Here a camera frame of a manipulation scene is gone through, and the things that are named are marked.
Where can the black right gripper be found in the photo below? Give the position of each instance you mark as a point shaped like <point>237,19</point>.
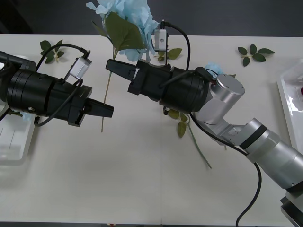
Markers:
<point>149,80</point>

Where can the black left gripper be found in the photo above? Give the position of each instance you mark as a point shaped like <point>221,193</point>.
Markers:
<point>64,101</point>

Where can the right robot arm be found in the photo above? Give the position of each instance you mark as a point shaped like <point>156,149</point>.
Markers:
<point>227,99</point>

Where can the loose green leaf twig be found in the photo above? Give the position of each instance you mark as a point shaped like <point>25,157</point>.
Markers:
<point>259,56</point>
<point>45,44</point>
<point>175,53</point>

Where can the red rose with green stem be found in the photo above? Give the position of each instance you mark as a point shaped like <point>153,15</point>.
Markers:
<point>181,128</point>

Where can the shallow white box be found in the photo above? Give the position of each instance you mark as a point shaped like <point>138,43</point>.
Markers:
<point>14,142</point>
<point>287,94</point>

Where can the pale grey left wrist camera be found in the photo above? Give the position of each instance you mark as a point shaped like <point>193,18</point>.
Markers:
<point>80,67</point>

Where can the pale grey wrist camera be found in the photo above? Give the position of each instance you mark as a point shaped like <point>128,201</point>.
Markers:
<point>80,67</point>
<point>161,40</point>

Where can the pale grey right wrist camera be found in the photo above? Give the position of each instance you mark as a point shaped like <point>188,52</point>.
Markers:
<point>161,40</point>

